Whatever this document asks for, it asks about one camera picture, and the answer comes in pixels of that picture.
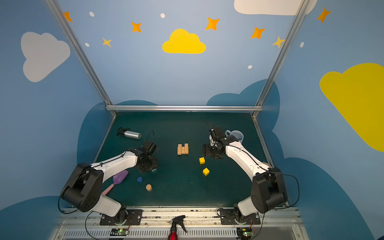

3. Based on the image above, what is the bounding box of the yellow cube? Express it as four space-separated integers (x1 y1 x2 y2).
199 157 206 165
203 168 210 176

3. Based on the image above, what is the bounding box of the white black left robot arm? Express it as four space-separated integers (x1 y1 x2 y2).
60 149 158 225

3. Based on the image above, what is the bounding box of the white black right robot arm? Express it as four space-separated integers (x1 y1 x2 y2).
202 136 288 220

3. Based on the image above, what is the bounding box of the wooden cylinder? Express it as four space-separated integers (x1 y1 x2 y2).
146 184 152 192

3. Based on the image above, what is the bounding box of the light blue ceramic mug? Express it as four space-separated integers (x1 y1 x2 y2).
225 130 244 143

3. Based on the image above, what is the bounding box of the purple pink brush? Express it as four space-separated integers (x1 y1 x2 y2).
102 170 129 196

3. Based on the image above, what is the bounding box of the silver spray bottle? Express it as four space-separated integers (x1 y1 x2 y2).
117 128 142 140

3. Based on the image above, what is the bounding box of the left controller board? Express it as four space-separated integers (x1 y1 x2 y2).
110 229 129 237

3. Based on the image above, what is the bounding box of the controller board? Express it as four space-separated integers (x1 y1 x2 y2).
236 228 254 240
110 229 129 237

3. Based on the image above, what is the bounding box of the red spray bottle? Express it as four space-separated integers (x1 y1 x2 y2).
168 215 188 240

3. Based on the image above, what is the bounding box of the right controller board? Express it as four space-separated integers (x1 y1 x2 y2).
236 228 254 240

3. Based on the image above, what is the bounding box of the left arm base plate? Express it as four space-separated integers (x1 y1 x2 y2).
100 209 143 226

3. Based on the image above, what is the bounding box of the aluminium back frame rail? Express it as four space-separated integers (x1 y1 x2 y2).
106 105 263 112

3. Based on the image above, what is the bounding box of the aluminium right frame post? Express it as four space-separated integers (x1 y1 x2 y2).
252 0 311 120

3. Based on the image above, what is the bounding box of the aluminium frame post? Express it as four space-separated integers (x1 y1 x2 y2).
252 0 311 120
45 0 113 107

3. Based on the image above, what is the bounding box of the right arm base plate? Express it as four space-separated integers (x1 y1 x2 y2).
217 208 261 225

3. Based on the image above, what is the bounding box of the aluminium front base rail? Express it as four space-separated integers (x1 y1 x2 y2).
49 207 309 240

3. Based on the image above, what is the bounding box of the aluminium left frame post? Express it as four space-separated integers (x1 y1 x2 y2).
45 0 113 107

